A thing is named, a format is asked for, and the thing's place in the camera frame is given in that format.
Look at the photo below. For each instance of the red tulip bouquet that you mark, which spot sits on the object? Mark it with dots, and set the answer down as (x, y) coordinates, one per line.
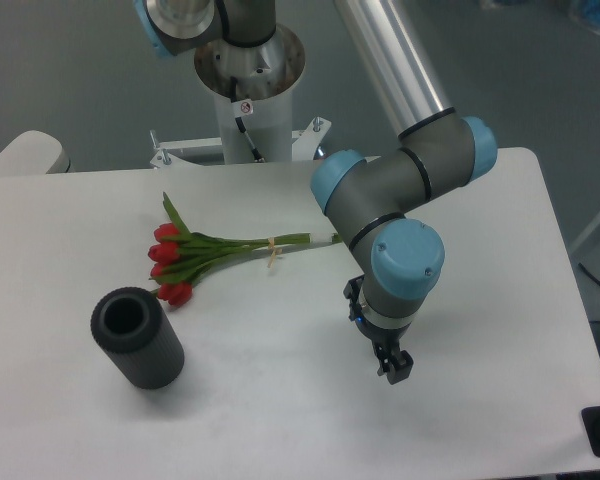
(182, 257)

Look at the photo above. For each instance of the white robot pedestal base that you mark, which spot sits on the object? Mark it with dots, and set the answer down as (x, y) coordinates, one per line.
(252, 90)

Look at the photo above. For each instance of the black ribbed cylindrical vase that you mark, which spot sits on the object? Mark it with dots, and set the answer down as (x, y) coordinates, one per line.
(132, 329)

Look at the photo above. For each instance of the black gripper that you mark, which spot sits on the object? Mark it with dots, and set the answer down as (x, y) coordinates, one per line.
(394, 363)

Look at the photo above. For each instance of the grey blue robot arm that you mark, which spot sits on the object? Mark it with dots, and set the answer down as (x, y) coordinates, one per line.
(367, 202)

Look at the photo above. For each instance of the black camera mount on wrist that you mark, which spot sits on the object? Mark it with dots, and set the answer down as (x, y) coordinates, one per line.
(352, 292)

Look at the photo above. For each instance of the white chair on left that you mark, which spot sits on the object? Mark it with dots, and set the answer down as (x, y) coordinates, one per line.
(34, 153)

